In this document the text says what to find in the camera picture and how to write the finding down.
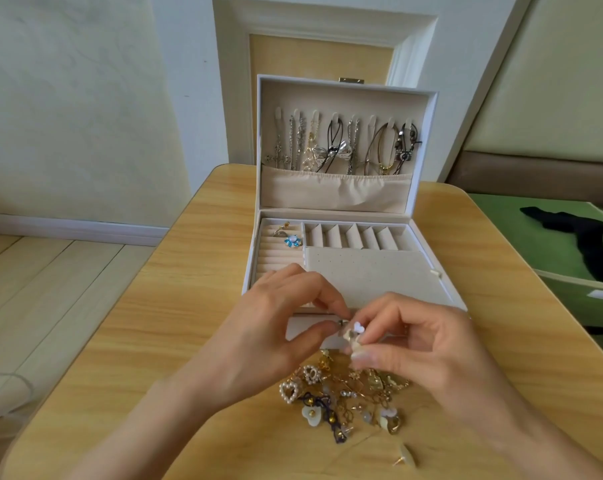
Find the person's left hand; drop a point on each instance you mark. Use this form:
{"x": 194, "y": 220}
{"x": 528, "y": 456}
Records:
{"x": 251, "y": 340}

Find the small earrings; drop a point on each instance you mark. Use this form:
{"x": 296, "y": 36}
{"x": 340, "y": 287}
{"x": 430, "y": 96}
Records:
{"x": 331, "y": 395}

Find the white jewelry box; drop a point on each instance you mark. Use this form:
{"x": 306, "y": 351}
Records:
{"x": 381, "y": 275}

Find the beige padded wall panel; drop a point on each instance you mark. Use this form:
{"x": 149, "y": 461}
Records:
{"x": 556, "y": 85}

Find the black cloth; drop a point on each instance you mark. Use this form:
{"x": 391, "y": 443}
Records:
{"x": 591, "y": 245}

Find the person's right hand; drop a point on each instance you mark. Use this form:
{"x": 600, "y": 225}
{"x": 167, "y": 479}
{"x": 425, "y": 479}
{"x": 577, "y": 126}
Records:
{"x": 431, "y": 355}

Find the person's left forearm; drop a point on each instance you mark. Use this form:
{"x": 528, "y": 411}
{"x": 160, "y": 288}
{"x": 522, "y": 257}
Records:
{"x": 147, "y": 435}

